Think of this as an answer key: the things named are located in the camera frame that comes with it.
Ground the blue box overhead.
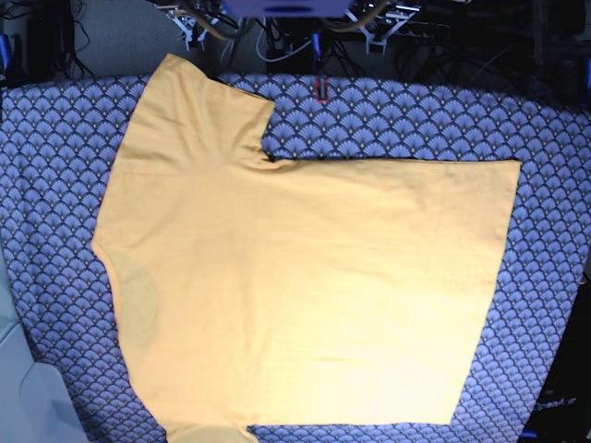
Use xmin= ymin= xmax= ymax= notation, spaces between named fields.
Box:
xmin=224 ymin=0 xmax=353 ymax=18

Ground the red table clamp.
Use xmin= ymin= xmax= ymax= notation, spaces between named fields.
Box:
xmin=314 ymin=77 xmax=329 ymax=103

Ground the yellow T-shirt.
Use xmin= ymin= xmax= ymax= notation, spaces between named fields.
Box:
xmin=91 ymin=54 xmax=520 ymax=442

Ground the black power strip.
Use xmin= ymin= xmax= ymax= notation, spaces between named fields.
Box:
xmin=392 ymin=19 xmax=452 ymax=40

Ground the white plastic bin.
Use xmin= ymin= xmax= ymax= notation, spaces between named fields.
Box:
xmin=1 ymin=266 xmax=88 ymax=442

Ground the blue fan-patterned table cloth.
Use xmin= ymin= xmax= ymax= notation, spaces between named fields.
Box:
xmin=1 ymin=74 xmax=590 ymax=442

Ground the black OpenArm case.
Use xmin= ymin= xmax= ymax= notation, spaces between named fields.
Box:
xmin=521 ymin=283 xmax=590 ymax=442

